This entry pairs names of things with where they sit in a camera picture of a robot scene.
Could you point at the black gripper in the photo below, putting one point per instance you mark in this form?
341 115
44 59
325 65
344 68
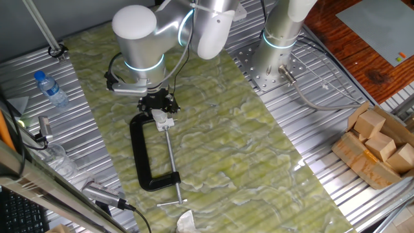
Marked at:
158 98

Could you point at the white light bulb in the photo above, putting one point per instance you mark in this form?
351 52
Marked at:
160 115

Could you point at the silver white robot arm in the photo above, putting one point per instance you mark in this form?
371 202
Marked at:
139 42

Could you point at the black C-clamp with steel screw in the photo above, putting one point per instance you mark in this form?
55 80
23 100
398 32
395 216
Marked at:
139 152

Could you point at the green marble pattern mat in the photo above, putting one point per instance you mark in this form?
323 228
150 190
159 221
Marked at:
226 145

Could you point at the water bottle with blue cap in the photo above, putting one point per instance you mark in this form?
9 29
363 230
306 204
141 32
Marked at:
51 89

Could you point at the crumpled white tissue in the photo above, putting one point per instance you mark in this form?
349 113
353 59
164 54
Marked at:
186 223

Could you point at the white power strip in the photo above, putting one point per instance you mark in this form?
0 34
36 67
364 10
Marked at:
241 11

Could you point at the grey paper sheet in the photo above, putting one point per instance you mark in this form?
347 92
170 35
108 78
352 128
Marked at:
19 103

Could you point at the slanted aluminium pole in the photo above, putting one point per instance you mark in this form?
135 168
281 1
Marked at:
42 29

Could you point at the orange stick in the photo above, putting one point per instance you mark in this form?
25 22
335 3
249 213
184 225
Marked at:
4 131

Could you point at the small cardboard box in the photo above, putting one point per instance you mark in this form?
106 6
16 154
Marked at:
58 229

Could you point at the black keyboard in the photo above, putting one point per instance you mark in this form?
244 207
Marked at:
19 213

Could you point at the brown wooden table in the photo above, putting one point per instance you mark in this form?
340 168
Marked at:
355 64

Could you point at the small light wooden block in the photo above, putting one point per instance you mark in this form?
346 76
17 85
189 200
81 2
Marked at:
360 137

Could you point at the large cardboard box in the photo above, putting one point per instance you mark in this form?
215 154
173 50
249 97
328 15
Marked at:
359 161

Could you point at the grey flat board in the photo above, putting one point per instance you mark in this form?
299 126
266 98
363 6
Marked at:
378 29

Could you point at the small green piece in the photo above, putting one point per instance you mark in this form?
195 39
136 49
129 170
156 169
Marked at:
399 59

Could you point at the small orange piece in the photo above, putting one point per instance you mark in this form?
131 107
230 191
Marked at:
402 54

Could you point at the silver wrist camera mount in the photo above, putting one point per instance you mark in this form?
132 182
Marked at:
129 88

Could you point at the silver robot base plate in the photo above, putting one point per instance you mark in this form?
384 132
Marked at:
246 61

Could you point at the silver depth camera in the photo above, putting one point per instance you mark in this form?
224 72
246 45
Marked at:
103 194
43 124

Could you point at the aluminium frame beam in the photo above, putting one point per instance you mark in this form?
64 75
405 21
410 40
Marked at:
42 191

